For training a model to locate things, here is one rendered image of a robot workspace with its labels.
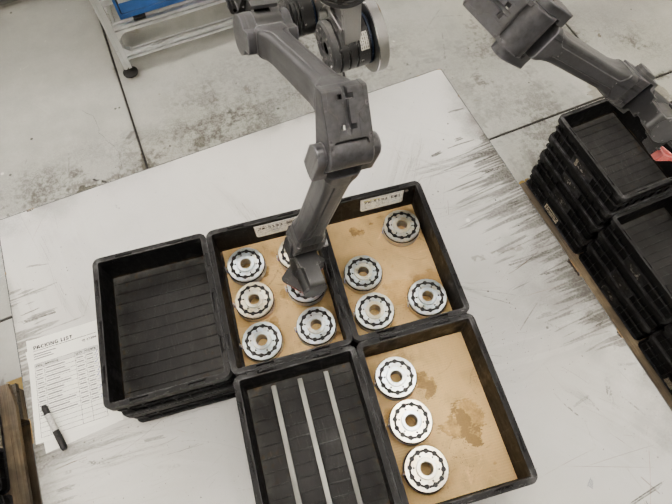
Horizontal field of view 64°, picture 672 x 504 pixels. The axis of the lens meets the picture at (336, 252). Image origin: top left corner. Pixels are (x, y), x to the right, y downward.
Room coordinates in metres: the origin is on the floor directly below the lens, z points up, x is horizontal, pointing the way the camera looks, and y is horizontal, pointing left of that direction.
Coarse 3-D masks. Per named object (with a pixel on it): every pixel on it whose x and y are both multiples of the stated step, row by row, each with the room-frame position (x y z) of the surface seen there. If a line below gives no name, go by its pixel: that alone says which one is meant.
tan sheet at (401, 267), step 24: (384, 216) 0.76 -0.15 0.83; (336, 240) 0.70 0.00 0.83; (360, 240) 0.69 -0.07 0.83; (384, 240) 0.69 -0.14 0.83; (384, 264) 0.61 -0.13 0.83; (408, 264) 0.61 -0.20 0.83; (432, 264) 0.60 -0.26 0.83; (384, 288) 0.54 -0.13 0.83; (408, 288) 0.54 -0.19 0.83; (408, 312) 0.47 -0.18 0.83
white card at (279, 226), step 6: (276, 222) 0.72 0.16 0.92; (282, 222) 0.72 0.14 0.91; (288, 222) 0.72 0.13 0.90; (258, 228) 0.71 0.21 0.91; (264, 228) 0.71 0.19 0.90; (270, 228) 0.71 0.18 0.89; (276, 228) 0.72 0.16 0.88; (282, 228) 0.72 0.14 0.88; (258, 234) 0.70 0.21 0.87; (264, 234) 0.71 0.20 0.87; (270, 234) 0.71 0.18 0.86
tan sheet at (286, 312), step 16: (272, 240) 0.71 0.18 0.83; (224, 256) 0.66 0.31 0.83; (272, 256) 0.66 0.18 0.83; (272, 272) 0.61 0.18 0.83; (240, 288) 0.56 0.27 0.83; (272, 288) 0.56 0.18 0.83; (288, 304) 0.51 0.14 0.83; (320, 304) 0.51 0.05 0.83; (240, 320) 0.47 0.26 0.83; (272, 320) 0.47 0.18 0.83; (288, 320) 0.47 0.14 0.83; (336, 320) 0.46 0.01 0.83; (240, 336) 0.43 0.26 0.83; (288, 336) 0.42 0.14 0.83; (336, 336) 0.41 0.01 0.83; (288, 352) 0.38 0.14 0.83
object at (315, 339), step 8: (304, 312) 0.47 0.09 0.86; (312, 312) 0.47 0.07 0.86; (320, 312) 0.47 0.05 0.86; (328, 312) 0.47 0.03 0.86; (304, 320) 0.45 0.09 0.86; (328, 320) 0.45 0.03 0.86; (304, 328) 0.43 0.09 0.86; (328, 328) 0.43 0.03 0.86; (304, 336) 0.41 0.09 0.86; (312, 336) 0.41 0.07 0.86; (320, 336) 0.41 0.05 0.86; (328, 336) 0.41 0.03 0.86
